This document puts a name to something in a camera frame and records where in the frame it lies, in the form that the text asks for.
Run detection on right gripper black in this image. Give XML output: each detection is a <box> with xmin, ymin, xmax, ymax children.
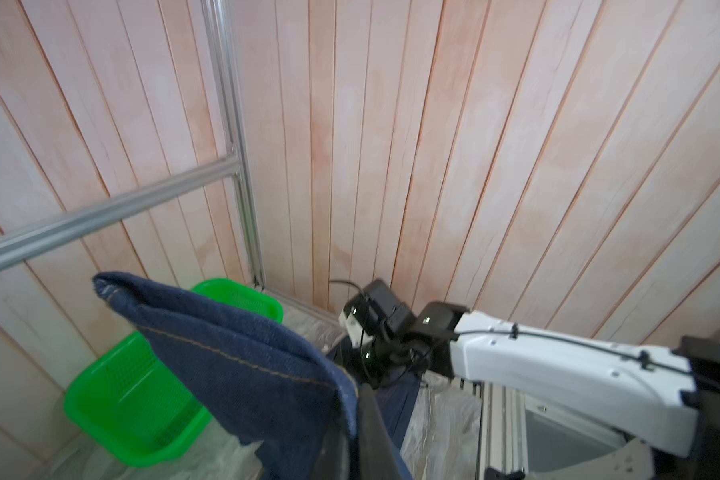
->
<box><xmin>341</xmin><ymin>323</ymin><xmax>450</xmax><ymax>387</ymax></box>

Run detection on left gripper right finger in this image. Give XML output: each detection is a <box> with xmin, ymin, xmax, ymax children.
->
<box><xmin>357</xmin><ymin>384</ymin><xmax>409</xmax><ymax>480</ymax></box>

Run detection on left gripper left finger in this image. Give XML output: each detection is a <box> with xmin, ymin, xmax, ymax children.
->
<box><xmin>325</xmin><ymin>413</ymin><xmax>351</xmax><ymax>480</ymax></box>

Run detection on dark blue denim trousers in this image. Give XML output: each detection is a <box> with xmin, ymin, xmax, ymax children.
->
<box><xmin>91</xmin><ymin>271</ymin><xmax>424</xmax><ymax>480</ymax></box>

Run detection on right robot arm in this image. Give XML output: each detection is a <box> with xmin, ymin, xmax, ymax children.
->
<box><xmin>340</xmin><ymin>301</ymin><xmax>720</xmax><ymax>479</ymax></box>

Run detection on green plastic basket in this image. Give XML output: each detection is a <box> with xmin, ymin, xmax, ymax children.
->
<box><xmin>63</xmin><ymin>272</ymin><xmax>284</xmax><ymax>467</ymax></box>

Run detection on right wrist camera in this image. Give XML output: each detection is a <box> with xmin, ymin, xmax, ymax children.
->
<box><xmin>339</xmin><ymin>279</ymin><xmax>416</xmax><ymax>349</ymax></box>

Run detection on aluminium frame right post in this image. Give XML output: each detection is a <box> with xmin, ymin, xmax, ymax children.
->
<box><xmin>202</xmin><ymin>1</ymin><xmax>266</xmax><ymax>290</ymax></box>

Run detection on aluminium frame back bar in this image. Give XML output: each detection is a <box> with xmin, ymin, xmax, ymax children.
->
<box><xmin>0</xmin><ymin>153</ymin><xmax>242</xmax><ymax>272</ymax></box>

